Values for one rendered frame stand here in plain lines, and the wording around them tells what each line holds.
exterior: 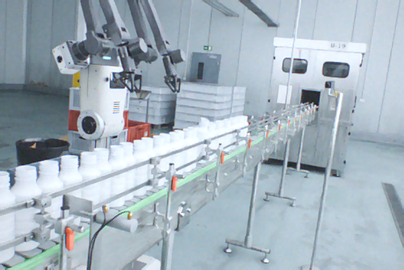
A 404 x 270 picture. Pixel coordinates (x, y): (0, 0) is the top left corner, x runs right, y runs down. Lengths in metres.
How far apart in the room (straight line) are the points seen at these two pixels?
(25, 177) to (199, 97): 7.56
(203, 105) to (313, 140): 2.97
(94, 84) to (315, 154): 4.76
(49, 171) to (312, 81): 5.55
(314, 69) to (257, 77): 5.94
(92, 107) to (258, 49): 10.29
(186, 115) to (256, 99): 4.06
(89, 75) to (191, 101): 6.46
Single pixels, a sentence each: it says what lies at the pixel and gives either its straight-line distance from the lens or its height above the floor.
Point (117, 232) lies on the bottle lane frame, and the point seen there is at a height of 0.95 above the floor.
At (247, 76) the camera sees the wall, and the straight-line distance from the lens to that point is 12.04.
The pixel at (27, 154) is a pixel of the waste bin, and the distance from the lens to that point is 3.44.
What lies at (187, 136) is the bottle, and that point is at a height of 1.14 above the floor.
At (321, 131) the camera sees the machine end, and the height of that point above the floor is 0.69.
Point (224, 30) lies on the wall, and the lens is 12.40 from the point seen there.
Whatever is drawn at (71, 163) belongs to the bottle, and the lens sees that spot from 0.89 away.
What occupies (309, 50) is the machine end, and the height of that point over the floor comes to 1.94.
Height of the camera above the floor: 1.38
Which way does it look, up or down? 9 degrees down
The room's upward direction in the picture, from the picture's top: 6 degrees clockwise
